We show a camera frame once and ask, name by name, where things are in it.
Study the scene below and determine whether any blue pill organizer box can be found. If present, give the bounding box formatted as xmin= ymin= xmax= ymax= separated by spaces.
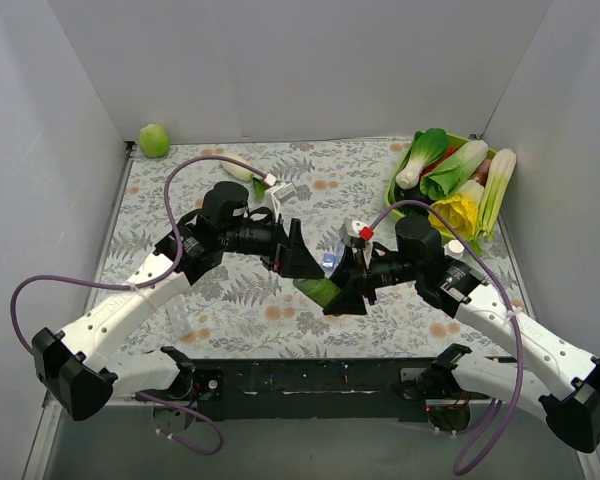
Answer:
xmin=320 ymin=253 xmax=342 ymax=272

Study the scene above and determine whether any green pill bottle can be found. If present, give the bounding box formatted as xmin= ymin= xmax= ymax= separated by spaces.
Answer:
xmin=293 ymin=278 xmax=341 ymax=307

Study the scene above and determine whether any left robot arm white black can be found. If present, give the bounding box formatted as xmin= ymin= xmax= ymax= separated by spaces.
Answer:
xmin=32 ymin=181 xmax=324 ymax=421

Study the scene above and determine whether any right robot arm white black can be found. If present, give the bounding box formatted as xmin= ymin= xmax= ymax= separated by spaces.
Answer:
xmin=324 ymin=216 xmax=600 ymax=453

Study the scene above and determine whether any white radish with leaves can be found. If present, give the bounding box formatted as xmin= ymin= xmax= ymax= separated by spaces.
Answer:
xmin=221 ymin=152 xmax=275 ymax=200

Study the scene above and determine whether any yellow napa cabbage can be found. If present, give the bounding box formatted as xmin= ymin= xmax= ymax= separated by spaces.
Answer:
xmin=431 ymin=179 xmax=484 ymax=240

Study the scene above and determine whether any green vegetable tray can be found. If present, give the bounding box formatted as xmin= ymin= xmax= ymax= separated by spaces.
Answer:
xmin=387 ymin=132 xmax=489 ymax=206

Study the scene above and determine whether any bok choy middle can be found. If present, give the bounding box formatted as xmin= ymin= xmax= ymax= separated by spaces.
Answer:
xmin=420 ymin=140 xmax=489 ymax=201

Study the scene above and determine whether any bok choy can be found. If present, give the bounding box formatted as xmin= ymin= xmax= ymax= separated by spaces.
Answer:
xmin=420 ymin=140 xmax=489 ymax=201
xmin=395 ymin=128 xmax=450 ymax=190

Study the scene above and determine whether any green round cabbage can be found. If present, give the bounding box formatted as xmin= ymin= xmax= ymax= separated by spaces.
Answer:
xmin=138 ymin=124 xmax=171 ymax=158

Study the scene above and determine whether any bok choy left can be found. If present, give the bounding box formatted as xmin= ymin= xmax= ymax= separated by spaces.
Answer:
xmin=395 ymin=128 xmax=450 ymax=190

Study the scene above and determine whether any black base bar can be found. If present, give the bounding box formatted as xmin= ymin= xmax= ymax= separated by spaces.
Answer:
xmin=143 ymin=357 xmax=434 ymax=422

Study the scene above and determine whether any pale celery stalk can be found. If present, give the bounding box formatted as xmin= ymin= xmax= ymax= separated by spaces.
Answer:
xmin=470 ymin=149 xmax=517 ymax=255

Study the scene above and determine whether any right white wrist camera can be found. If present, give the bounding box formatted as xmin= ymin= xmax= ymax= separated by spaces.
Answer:
xmin=340 ymin=219 xmax=367 ymax=248

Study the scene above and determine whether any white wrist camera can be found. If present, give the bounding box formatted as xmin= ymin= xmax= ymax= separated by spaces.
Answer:
xmin=264 ymin=182 xmax=296 ymax=219
xmin=340 ymin=219 xmax=367 ymax=248

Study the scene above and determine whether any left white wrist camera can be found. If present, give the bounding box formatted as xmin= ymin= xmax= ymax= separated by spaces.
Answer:
xmin=264 ymin=182 xmax=296 ymax=219

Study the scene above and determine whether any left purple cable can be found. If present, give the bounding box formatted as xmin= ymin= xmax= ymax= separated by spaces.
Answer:
xmin=9 ymin=155 xmax=277 ymax=456

